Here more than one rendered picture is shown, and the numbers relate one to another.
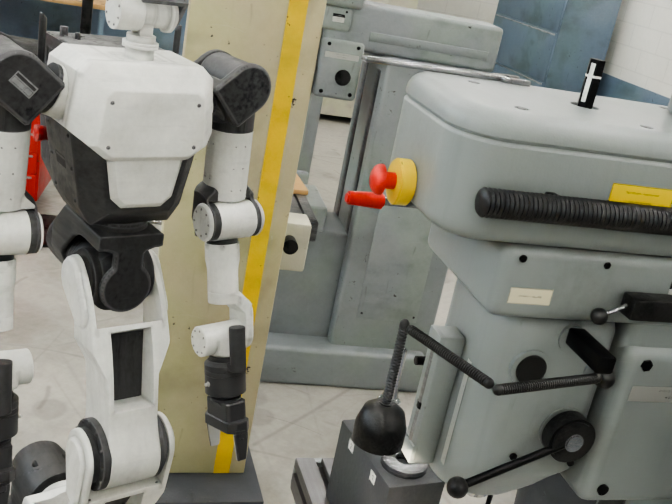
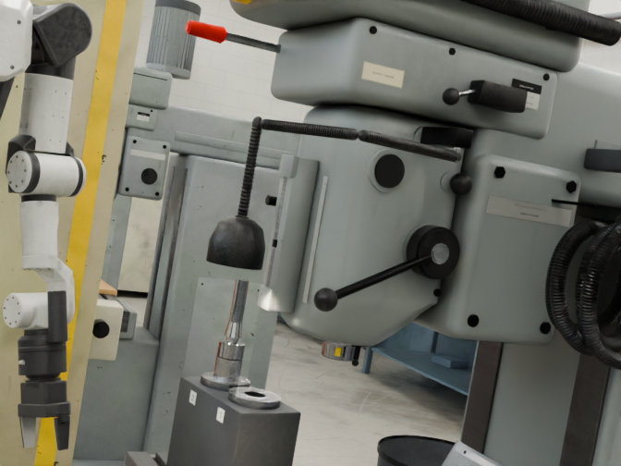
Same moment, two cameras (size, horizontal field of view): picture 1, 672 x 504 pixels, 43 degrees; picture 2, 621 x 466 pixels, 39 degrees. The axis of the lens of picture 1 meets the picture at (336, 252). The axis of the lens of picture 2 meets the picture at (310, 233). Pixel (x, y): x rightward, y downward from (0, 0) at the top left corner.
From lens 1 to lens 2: 0.54 m
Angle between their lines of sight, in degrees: 19
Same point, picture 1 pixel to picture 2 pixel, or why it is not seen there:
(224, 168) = (42, 114)
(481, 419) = (343, 234)
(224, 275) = (42, 234)
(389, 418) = (247, 226)
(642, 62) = not seen: hidden behind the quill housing
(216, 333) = (32, 299)
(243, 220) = (64, 171)
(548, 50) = not seen: hidden behind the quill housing
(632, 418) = (493, 235)
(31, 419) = not seen: outside the picture
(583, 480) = (452, 312)
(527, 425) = (391, 240)
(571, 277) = (420, 59)
